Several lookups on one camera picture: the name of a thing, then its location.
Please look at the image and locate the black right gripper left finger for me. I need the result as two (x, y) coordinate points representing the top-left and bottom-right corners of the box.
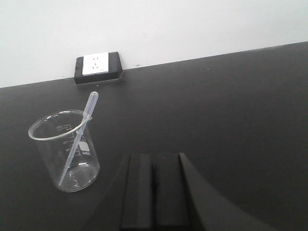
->
(96, 154), (153, 231)

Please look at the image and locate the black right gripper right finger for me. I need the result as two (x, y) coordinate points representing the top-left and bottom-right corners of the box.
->
(154, 153), (275, 231)

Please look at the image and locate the clear plastic pipette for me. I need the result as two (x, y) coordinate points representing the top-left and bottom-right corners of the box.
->
(58, 91), (99, 186)

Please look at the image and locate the clear glass beaker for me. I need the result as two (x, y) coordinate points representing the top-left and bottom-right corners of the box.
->
(28, 110), (100, 193)

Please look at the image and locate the black white power socket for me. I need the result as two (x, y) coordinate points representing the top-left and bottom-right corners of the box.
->
(74, 51), (123, 84)

